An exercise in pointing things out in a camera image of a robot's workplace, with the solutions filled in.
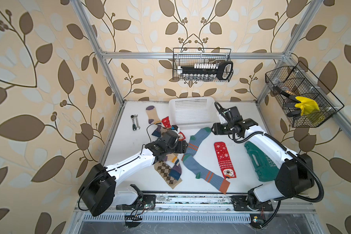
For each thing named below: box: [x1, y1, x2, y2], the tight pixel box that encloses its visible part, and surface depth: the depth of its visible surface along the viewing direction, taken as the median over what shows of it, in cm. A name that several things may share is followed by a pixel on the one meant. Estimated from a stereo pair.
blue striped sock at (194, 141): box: [181, 127, 212, 162], surface depth 100 cm
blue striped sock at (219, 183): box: [181, 154, 231, 195], surface depth 84 cm
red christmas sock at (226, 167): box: [214, 141, 237, 180], surface depth 90 cm
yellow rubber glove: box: [294, 96, 321, 117], surface depth 68 cm
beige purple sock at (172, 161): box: [163, 153, 182, 181], surface depth 87 cm
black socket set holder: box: [177, 60, 234, 81], surface depth 86 cm
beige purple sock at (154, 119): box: [145, 105, 162, 138], surface depth 115 cm
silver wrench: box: [134, 114, 141, 130], surface depth 110 cm
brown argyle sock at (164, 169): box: [154, 160, 183, 190], surface depth 86 cm
